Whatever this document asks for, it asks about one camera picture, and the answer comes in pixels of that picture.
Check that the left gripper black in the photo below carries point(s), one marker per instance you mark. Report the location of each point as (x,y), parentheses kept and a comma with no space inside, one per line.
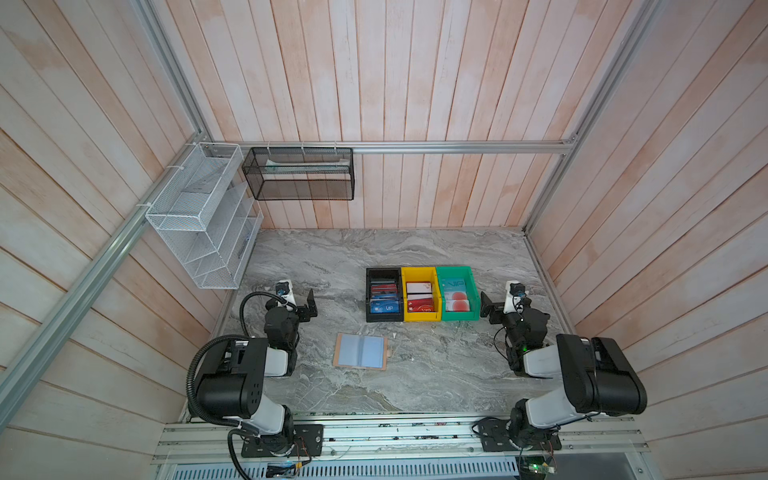
(302,310)

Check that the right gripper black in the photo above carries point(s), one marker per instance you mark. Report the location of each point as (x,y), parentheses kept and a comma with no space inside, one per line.
(487,306)

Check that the tan leather card holder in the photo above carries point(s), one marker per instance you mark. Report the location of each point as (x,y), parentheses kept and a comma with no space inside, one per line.
(361,352)

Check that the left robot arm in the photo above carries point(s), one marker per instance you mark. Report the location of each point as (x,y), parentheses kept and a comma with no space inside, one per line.
(225,380)

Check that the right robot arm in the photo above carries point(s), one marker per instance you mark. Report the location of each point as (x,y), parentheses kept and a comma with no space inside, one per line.
(597,378)

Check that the cards stack in green bin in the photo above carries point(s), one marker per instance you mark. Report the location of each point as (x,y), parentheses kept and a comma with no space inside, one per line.
(455,294)

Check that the cards stack in yellow bin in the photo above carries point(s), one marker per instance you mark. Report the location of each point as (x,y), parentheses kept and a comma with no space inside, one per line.
(420,297)

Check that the cards stack in black bin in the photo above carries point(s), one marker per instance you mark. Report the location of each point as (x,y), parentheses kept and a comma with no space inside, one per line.
(384,297)

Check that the green plastic bin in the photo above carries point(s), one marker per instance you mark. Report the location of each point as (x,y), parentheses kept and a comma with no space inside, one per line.
(463,272)

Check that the yellow plastic bin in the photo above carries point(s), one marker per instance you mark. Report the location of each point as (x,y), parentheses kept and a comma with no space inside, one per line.
(422,274)

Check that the black plastic bin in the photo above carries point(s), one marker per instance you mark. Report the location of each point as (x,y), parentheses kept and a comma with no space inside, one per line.
(384,273)

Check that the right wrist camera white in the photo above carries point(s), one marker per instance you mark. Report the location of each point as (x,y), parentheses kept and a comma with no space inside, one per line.
(515,294)

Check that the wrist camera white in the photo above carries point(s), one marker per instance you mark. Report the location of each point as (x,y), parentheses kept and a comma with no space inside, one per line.
(284,289)
(515,294)

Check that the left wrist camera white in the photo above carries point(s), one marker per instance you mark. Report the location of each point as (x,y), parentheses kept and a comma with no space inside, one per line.
(284,289)

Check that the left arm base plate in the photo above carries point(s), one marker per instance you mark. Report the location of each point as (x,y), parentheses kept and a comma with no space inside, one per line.
(303,441)

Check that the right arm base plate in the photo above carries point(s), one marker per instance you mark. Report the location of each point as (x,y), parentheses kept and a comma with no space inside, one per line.
(501,435)

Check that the black mesh wall basket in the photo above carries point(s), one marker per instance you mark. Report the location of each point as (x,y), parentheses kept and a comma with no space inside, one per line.
(300,173)

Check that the white wire mesh shelf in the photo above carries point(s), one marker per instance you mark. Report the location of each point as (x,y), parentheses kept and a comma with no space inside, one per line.
(206,217)

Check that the horizontal aluminium wall rail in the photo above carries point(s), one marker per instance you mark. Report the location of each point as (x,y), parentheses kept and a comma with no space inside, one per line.
(426,147)

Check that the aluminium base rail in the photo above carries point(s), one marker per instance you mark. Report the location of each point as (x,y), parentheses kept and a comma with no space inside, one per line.
(410,436)

